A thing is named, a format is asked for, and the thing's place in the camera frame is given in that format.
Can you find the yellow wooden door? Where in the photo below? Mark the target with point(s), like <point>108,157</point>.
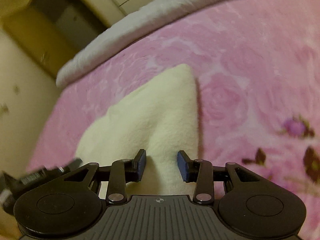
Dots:
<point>37,30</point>

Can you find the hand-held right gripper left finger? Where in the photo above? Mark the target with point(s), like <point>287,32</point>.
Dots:
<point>142,162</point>

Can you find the striped white quilt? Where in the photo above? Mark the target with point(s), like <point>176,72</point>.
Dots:
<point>120,37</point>

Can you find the pink floral blanket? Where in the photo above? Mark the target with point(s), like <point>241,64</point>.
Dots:
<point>250,67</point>

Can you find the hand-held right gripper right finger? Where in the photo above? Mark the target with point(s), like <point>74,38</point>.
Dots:
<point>182,167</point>

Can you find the cream knit sweater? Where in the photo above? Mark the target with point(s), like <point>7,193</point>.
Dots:
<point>155,115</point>

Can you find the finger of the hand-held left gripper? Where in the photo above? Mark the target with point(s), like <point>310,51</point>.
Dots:
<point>73,164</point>

